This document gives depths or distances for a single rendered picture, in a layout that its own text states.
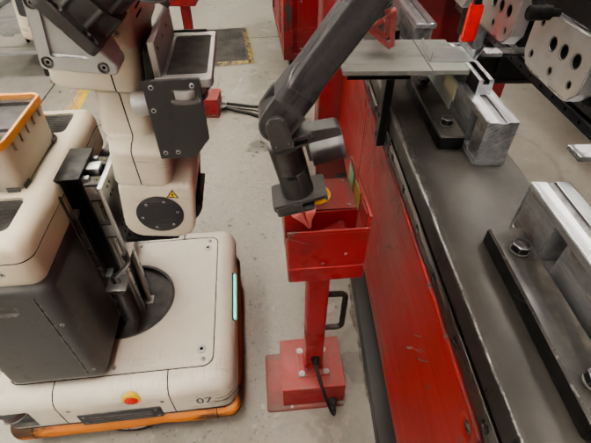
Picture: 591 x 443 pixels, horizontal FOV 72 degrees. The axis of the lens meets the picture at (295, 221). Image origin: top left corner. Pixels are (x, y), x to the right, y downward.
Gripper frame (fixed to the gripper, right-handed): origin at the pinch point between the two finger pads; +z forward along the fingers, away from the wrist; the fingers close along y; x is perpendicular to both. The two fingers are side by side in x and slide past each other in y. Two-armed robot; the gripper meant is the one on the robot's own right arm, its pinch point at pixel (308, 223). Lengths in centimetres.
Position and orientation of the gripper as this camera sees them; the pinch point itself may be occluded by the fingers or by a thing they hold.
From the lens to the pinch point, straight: 81.8
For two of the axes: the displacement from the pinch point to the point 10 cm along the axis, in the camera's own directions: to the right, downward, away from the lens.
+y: 9.7, -2.3, -1.0
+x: -1.0, -6.9, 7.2
